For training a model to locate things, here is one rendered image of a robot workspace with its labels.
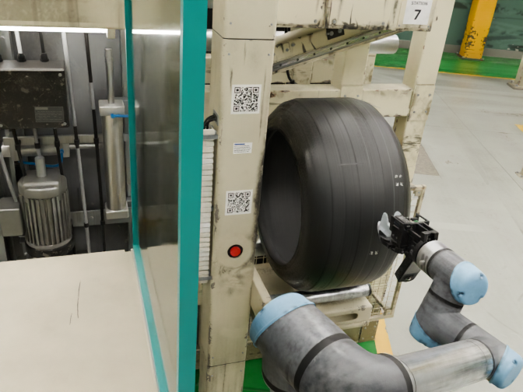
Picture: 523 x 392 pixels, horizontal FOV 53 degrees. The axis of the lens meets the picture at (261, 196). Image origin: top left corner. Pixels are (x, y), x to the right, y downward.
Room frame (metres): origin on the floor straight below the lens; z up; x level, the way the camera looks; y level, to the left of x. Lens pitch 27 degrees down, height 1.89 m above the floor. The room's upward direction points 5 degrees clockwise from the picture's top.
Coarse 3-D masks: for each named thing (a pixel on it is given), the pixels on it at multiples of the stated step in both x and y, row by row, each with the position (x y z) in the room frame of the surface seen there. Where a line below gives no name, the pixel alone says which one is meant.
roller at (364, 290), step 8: (344, 288) 1.31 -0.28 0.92; (352, 288) 1.32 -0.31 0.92; (360, 288) 1.32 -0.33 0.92; (368, 288) 1.33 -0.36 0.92; (272, 296) 1.23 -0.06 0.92; (304, 296) 1.26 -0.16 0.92; (312, 296) 1.26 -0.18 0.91; (320, 296) 1.27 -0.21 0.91; (328, 296) 1.28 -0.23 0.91; (336, 296) 1.29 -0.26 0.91; (344, 296) 1.29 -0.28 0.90; (352, 296) 1.30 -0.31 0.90; (360, 296) 1.32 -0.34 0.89
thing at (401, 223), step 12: (396, 216) 1.08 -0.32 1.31; (420, 216) 1.09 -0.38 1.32; (396, 228) 1.05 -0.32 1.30; (408, 228) 1.04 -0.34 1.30; (420, 228) 1.03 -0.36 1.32; (432, 228) 1.02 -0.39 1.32; (396, 240) 1.05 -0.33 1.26; (408, 240) 1.04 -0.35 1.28; (420, 240) 0.99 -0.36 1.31; (432, 240) 1.00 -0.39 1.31; (396, 252) 1.03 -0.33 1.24; (408, 252) 1.03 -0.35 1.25
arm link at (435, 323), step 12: (432, 300) 0.86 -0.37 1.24; (444, 300) 0.85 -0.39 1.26; (420, 312) 0.86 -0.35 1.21; (432, 312) 0.85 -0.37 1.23; (444, 312) 0.84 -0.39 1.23; (456, 312) 0.84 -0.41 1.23; (420, 324) 0.84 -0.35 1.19; (432, 324) 0.83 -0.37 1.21; (444, 324) 0.82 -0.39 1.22; (456, 324) 0.81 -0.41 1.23; (420, 336) 0.83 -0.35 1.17; (432, 336) 0.83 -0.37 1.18; (444, 336) 0.80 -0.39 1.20; (456, 336) 0.79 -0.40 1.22
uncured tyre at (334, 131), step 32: (288, 128) 1.35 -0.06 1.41; (320, 128) 1.29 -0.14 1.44; (352, 128) 1.31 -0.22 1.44; (384, 128) 1.34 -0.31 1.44; (288, 160) 1.68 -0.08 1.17; (320, 160) 1.22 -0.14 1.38; (352, 160) 1.23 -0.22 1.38; (384, 160) 1.25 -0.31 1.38; (288, 192) 1.66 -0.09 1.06; (320, 192) 1.17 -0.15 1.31; (352, 192) 1.18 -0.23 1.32; (384, 192) 1.21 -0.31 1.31; (288, 224) 1.58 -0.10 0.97; (320, 224) 1.15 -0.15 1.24; (352, 224) 1.15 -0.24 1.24; (288, 256) 1.47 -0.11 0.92; (320, 256) 1.14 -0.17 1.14; (352, 256) 1.15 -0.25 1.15; (384, 256) 1.19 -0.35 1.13; (320, 288) 1.19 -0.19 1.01
